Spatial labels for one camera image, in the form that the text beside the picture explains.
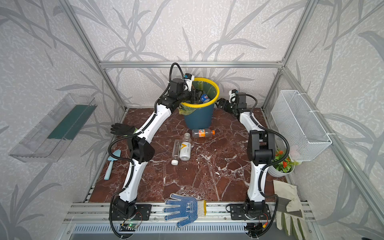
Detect blue label pepsi bottle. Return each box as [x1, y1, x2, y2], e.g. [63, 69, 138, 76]
[200, 94, 211, 104]

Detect teal bin with yellow rim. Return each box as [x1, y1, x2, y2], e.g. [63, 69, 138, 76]
[179, 78, 220, 130]

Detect orange label bottle top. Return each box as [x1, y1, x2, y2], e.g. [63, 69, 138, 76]
[192, 129, 216, 138]

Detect slim clear bottle white cap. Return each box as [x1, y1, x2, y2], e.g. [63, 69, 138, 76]
[171, 140, 181, 166]

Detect white yellow label bottle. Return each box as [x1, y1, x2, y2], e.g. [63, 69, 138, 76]
[179, 133, 192, 161]

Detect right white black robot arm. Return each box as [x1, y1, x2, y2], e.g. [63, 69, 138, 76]
[218, 90, 287, 220]

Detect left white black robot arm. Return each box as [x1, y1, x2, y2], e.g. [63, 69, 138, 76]
[108, 63, 195, 221]

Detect black green work glove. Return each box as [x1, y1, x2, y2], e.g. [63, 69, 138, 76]
[110, 123, 138, 137]

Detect potted plant red flowers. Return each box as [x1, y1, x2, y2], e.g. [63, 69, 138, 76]
[268, 150, 300, 178]

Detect blue dotted knit glove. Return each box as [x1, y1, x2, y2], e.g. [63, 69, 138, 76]
[163, 194, 207, 229]

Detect white green striped glove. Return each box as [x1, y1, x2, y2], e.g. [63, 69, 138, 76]
[274, 180, 311, 240]

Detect green circuit board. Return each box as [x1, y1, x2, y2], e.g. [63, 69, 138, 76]
[119, 222, 142, 232]

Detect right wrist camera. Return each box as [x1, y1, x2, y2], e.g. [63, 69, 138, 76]
[230, 89, 240, 104]

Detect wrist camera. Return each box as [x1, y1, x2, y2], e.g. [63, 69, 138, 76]
[184, 73, 195, 92]
[230, 89, 240, 104]

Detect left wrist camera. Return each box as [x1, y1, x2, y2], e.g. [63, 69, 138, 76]
[184, 73, 195, 92]

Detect white wire mesh basket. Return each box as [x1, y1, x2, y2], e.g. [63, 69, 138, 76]
[271, 90, 332, 162]

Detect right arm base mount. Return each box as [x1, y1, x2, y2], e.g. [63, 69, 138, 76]
[226, 204, 272, 222]

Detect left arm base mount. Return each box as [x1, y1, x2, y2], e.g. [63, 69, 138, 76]
[109, 204, 152, 221]

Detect clear plastic wall tray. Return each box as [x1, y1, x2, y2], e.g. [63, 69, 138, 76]
[9, 94, 98, 163]

